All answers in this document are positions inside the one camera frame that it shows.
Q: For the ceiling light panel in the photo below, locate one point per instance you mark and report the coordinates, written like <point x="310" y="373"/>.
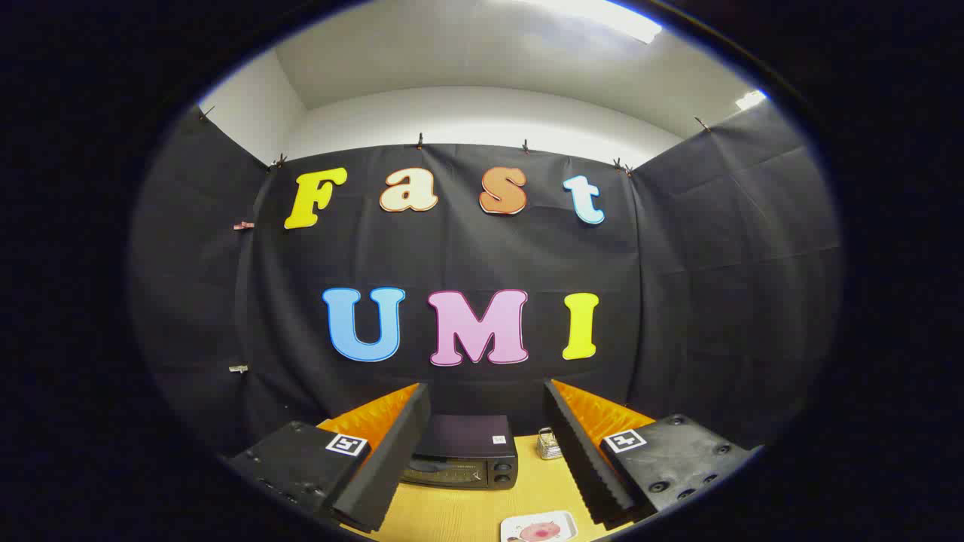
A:
<point x="751" y="99"/>
<point x="610" y="16"/>

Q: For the white food tray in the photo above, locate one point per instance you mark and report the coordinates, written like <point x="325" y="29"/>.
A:
<point x="512" y="527"/>

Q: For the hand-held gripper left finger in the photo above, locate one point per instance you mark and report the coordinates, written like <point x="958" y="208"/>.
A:
<point x="392" y="452"/>

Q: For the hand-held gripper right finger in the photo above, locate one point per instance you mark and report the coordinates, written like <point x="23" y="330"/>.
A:
<point x="580" y="452"/>

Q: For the black toaster oven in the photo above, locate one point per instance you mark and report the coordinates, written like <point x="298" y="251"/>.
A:
<point x="467" y="438"/>

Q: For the pink meat slice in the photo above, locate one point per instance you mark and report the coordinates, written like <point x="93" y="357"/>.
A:
<point x="538" y="533"/>

